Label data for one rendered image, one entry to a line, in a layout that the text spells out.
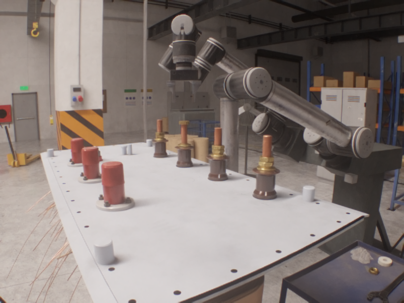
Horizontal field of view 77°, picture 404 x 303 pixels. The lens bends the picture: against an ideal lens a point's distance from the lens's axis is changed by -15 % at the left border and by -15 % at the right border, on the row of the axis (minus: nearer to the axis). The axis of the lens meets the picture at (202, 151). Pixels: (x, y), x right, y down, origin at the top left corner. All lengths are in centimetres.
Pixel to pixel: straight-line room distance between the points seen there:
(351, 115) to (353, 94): 38
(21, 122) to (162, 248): 1375
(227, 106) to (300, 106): 39
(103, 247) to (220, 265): 24
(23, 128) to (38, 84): 211
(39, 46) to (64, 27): 832
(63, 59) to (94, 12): 117
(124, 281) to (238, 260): 23
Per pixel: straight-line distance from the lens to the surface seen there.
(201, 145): 650
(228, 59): 228
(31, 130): 1431
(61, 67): 614
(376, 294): 144
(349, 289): 146
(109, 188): 90
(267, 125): 258
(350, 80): 962
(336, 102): 594
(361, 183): 306
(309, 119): 162
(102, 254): 62
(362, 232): 317
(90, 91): 620
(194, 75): 137
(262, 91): 139
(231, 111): 158
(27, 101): 1426
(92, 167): 121
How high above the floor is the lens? 169
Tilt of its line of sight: 10 degrees down
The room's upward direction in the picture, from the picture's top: straight up
